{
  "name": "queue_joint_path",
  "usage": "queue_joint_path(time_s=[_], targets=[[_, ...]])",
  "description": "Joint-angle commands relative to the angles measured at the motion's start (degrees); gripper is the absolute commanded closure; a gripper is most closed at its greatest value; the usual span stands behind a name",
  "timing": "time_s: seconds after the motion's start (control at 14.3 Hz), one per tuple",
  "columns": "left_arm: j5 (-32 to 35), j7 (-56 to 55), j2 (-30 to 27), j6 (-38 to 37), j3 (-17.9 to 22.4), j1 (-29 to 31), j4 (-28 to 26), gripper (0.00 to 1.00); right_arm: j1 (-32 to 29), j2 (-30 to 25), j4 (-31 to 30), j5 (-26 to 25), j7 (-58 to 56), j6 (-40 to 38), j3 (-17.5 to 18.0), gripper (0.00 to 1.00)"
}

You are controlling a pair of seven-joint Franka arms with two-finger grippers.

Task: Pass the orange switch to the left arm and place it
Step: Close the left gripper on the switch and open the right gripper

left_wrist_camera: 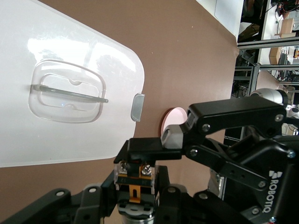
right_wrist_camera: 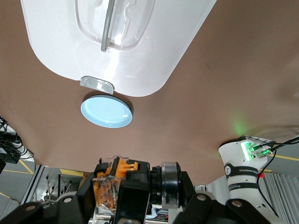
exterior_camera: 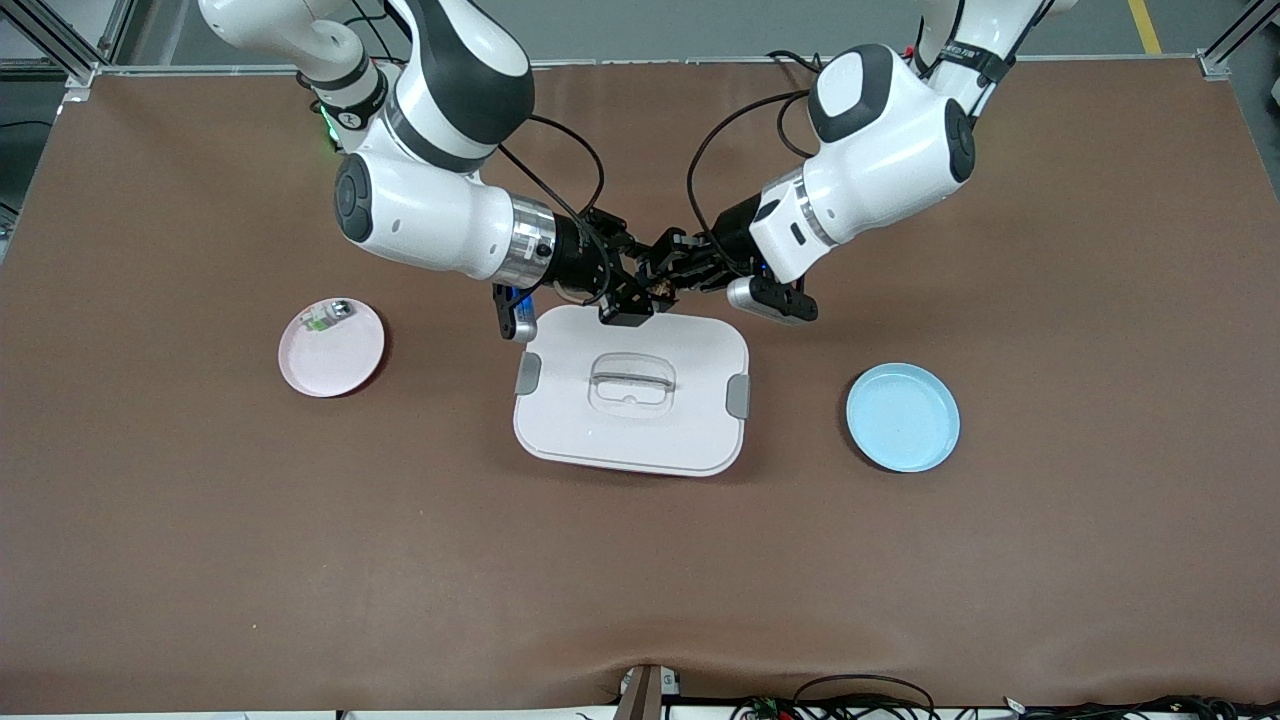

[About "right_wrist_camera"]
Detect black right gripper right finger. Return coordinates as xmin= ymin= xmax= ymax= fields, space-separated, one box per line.
xmin=172 ymin=171 xmax=282 ymax=224

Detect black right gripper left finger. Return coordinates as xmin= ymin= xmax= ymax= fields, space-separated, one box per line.
xmin=0 ymin=172 xmax=95 ymax=224

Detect orange and black switch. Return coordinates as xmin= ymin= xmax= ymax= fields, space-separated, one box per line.
xmin=92 ymin=155 xmax=182 ymax=224

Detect black electronics box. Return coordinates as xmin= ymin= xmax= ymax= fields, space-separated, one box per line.
xmin=0 ymin=149 xmax=20 ymax=164

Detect white lidded storage box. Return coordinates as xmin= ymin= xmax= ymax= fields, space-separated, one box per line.
xmin=20 ymin=0 xmax=218 ymax=98

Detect light blue round plate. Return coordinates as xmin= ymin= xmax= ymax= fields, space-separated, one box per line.
xmin=80 ymin=94 xmax=134 ymax=129

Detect aluminium frame profile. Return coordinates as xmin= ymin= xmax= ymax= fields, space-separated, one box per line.
xmin=21 ymin=164 xmax=95 ymax=206

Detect tangled black cables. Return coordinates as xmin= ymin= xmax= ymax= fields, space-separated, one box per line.
xmin=0 ymin=113 xmax=35 ymax=164

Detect dark arm base plate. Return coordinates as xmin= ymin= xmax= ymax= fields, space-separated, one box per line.
xmin=237 ymin=134 xmax=277 ymax=145

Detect black arm base cable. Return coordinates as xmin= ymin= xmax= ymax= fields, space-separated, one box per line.
xmin=256 ymin=134 xmax=299 ymax=185

